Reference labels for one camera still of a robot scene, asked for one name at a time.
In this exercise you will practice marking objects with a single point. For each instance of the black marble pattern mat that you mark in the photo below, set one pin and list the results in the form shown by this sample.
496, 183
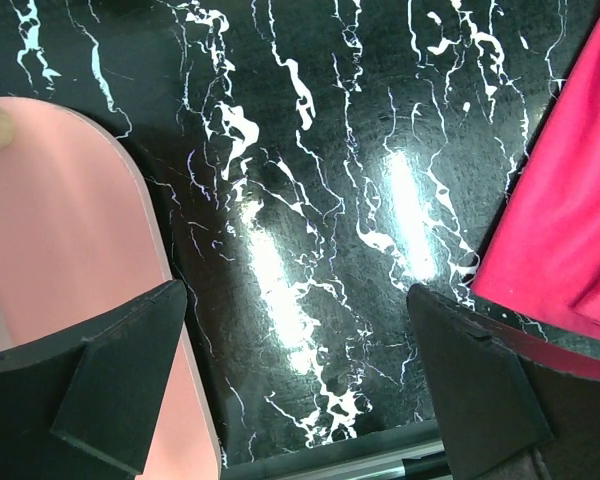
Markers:
309, 161

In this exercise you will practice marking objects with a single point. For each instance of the pink red t shirt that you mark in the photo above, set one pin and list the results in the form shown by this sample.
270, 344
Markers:
543, 261

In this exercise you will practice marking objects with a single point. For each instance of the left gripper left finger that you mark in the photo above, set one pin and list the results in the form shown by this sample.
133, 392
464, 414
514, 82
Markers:
83, 403

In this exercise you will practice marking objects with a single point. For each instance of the pink three tier shelf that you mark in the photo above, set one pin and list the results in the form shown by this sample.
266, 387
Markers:
78, 238

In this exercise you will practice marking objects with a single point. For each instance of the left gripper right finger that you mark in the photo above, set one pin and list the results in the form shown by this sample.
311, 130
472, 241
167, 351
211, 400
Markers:
508, 405

